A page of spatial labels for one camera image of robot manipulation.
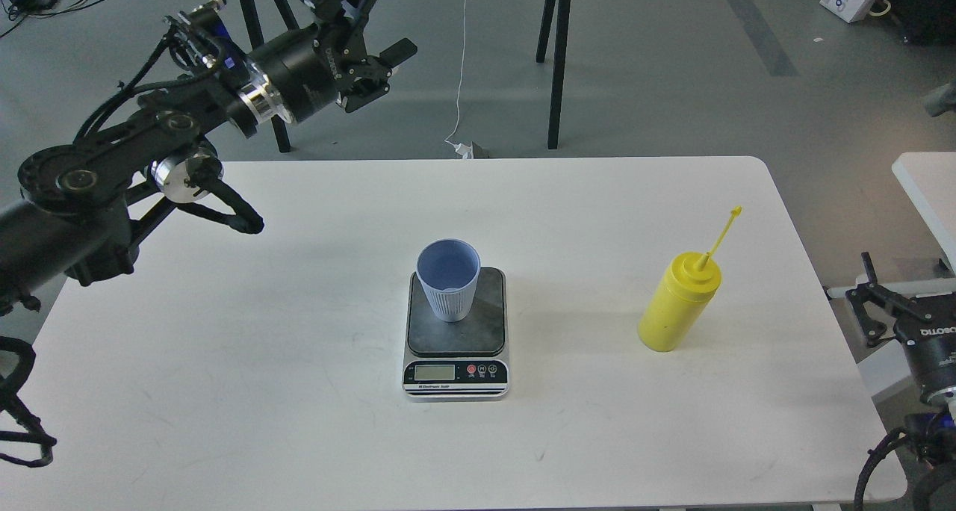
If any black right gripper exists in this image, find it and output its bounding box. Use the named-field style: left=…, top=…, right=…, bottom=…
left=845, top=252, right=955, bottom=406

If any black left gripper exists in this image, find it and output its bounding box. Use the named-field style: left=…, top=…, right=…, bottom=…
left=243, top=0, right=419, bottom=124

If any yellow squeeze bottle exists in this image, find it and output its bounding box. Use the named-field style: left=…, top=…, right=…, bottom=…
left=636, top=207, right=743, bottom=353

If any blue plastic cup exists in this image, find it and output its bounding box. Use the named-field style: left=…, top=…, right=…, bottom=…
left=415, top=239, right=481, bottom=323

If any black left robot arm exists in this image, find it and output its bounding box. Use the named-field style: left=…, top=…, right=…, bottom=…
left=1, top=0, right=417, bottom=315

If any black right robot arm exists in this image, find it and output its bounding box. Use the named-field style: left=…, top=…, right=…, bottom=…
left=845, top=252, right=955, bottom=510

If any digital kitchen scale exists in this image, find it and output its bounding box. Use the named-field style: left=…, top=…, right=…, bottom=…
left=402, top=267, right=512, bottom=401

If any white side table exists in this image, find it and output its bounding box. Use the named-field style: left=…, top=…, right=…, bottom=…
left=891, top=152, right=955, bottom=270

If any white power cable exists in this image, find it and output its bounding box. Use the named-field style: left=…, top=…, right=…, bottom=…
left=439, top=0, right=474, bottom=159

